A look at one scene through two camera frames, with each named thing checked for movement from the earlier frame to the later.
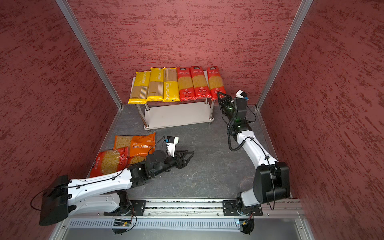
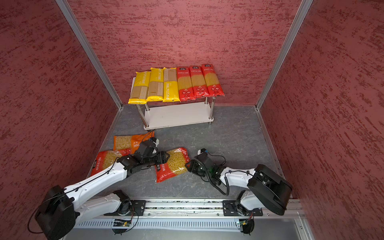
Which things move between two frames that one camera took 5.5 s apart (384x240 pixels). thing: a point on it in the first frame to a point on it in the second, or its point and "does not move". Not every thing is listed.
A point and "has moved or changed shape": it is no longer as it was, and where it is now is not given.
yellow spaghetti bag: [139, 88] does not move
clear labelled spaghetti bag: [186, 85] does not move
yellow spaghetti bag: [155, 85] does not move
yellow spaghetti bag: [171, 87] does not move
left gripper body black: [170, 162] to [155, 159]
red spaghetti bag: [201, 90] does not move
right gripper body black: [228, 111] to [197, 169]
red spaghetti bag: [215, 82] has moved or changed shape
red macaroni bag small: [110, 161] does not move
